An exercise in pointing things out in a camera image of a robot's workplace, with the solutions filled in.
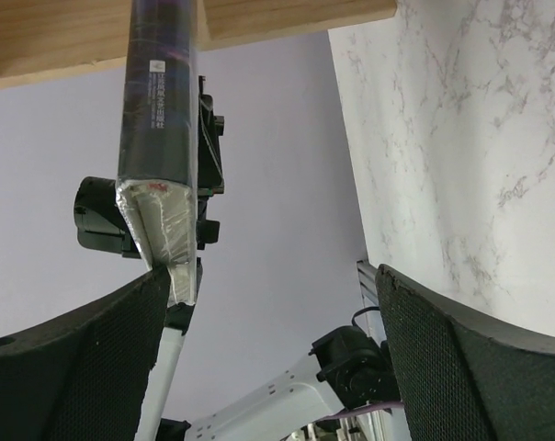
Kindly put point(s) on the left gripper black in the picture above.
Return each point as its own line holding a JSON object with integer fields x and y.
{"x": 100, "y": 225}

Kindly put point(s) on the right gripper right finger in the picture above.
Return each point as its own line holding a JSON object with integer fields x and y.
{"x": 463, "y": 374}

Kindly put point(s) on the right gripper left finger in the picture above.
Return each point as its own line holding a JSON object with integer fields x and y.
{"x": 83, "y": 375}

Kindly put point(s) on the dark purple galaxy book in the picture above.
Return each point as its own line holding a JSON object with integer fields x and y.
{"x": 157, "y": 183}

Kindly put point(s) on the wooden two-tier shelf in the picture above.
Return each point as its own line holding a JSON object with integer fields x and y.
{"x": 46, "y": 40}

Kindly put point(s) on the left aluminium frame post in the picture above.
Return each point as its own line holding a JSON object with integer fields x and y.
{"x": 367, "y": 282}

